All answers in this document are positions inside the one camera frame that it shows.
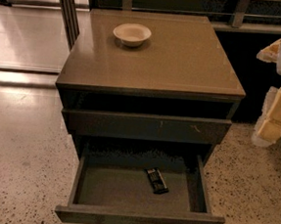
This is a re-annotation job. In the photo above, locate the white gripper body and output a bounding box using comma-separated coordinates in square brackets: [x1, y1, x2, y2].
[251, 86, 278, 148]

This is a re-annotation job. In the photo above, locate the grey drawer cabinet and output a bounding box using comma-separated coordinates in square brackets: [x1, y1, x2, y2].
[56, 9, 246, 160]

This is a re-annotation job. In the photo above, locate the metal window frame post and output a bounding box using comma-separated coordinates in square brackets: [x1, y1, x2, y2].
[59, 0, 79, 49]

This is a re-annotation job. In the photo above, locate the closed top drawer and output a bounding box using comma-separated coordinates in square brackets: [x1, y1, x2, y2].
[62, 110, 231, 145]

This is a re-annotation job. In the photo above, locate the open middle drawer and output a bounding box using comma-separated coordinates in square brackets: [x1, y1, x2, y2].
[55, 155, 225, 224]

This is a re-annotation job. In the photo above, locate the white ceramic bowl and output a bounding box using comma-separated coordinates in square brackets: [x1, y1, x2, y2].
[113, 23, 152, 48]

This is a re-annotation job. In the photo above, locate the metal railing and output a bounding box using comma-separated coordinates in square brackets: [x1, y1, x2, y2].
[83, 0, 281, 36]

